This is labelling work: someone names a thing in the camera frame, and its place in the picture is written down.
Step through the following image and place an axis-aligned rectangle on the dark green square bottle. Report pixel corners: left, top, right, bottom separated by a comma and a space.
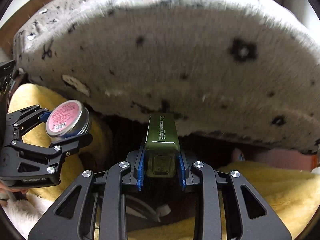
144, 113, 180, 178

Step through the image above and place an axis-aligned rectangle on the round tin pink label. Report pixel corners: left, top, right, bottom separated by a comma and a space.
46, 100, 92, 141

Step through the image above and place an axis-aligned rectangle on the black trash bag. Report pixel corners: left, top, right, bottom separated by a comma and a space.
99, 113, 228, 239

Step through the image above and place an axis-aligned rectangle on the person left hand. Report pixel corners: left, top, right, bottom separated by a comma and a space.
0, 181, 28, 207

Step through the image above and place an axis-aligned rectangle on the grey patterned fleece bed blanket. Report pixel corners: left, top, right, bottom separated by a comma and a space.
12, 0, 319, 154

